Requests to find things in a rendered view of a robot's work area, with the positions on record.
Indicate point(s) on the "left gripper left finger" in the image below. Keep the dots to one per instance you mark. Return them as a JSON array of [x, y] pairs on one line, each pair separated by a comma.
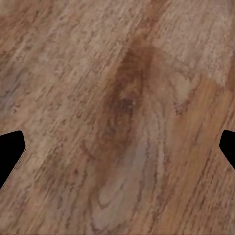
[[12, 145]]

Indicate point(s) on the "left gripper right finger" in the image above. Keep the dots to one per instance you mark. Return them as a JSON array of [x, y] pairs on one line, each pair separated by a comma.
[[227, 146]]

